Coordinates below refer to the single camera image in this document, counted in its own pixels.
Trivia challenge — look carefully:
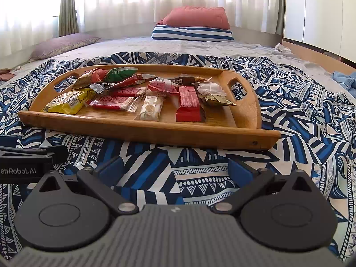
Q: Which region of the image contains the grey bed sheet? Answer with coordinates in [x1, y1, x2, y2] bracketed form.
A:
[0, 35, 356, 101]

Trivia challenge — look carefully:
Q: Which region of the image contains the crumpled white tissue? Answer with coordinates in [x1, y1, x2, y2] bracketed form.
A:
[274, 43, 292, 54]

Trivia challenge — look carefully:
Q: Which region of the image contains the pink pillow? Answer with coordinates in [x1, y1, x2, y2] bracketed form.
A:
[156, 6, 230, 30]

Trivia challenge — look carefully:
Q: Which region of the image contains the grey green drape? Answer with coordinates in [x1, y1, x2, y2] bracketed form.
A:
[275, 0, 287, 35]
[58, 0, 81, 37]

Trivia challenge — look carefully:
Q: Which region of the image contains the purple pillow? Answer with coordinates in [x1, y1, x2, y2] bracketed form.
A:
[28, 33, 101, 62]

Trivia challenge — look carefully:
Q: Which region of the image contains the wooden tray with handles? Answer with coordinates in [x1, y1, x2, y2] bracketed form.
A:
[17, 64, 281, 151]

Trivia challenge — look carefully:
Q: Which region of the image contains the light blue cloth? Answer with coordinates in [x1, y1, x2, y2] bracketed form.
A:
[332, 71, 356, 98]

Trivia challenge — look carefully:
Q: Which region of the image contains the gold snack packet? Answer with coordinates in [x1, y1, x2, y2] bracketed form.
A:
[201, 93, 240, 107]

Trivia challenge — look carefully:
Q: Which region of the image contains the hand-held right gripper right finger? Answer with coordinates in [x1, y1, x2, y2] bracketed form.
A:
[212, 160, 318, 215]

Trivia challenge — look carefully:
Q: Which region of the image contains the white clear snack packet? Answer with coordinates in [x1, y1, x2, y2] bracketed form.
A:
[195, 82, 226, 98]

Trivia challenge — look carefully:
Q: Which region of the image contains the white sheer curtain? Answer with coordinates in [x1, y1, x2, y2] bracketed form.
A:
[0, 0, 284, 41]

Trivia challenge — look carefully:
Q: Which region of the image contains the long red white snack packet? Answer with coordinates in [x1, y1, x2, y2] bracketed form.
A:
[104, 73, 158, 92]

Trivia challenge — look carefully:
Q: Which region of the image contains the yellow snack packet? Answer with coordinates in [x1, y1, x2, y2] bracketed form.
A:
[42, 87, 96, 115]

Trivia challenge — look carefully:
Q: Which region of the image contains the red chocolate bar packet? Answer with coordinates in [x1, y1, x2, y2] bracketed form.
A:
[175, 86, 207, 123]

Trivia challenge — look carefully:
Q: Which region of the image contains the brown nut bar packet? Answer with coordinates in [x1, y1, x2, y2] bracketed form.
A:
[170, 75, 212, 87]

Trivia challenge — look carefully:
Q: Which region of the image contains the green snack packet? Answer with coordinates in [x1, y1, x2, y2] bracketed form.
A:
[103, 67, 139, 84]

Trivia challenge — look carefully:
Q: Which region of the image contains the wooden bed frame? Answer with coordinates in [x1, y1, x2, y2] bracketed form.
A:
[282, 40, 356, 73]

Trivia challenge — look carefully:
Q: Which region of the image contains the pink cloth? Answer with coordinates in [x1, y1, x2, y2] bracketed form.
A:
[0, 68, 16, 82]

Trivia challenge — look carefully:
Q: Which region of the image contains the blue white patterned blanket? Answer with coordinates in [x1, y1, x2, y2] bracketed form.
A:
[0, 51, 356, 259]

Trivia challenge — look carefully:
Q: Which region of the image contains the cream biscuit packet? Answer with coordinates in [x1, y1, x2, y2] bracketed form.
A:
[133, 95, 167, 122]

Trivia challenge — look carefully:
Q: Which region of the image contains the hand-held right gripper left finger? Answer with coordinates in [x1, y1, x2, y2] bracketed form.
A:
[36, 157, 140, 215]

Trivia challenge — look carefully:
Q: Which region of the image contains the blue white striped pillow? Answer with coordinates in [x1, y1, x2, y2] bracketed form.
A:
[152, 25, 234, 42]

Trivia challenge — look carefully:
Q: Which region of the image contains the white wardrobe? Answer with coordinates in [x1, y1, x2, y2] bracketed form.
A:
[282, 0, 356, 70]

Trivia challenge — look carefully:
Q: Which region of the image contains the red clear snack packet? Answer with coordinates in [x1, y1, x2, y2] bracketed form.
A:
[147, 77, 180, 95]

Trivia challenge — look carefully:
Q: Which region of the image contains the red nut snack packet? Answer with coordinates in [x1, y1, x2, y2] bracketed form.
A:
[71, 68, 109, 92]

